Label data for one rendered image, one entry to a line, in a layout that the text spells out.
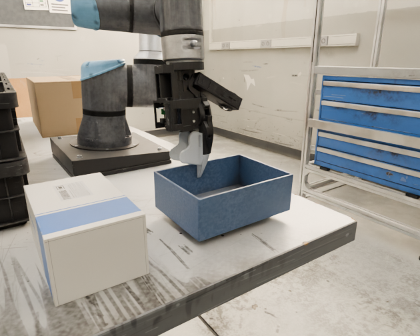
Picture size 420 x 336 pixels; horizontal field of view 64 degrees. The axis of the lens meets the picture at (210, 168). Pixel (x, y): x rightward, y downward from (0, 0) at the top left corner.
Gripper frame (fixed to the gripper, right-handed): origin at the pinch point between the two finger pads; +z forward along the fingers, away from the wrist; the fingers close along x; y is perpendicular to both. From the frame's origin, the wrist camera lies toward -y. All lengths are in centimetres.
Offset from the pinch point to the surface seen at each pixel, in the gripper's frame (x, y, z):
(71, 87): -80, 6, -18
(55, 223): 12.9, 28.2, -0.7
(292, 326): -24, -51, 76
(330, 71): -79, -138, -20
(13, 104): -6.5, 29.3, -14.6
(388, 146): -42, -140, 20
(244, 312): -40, -40, 74
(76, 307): 16.9, 27.9, 8.7
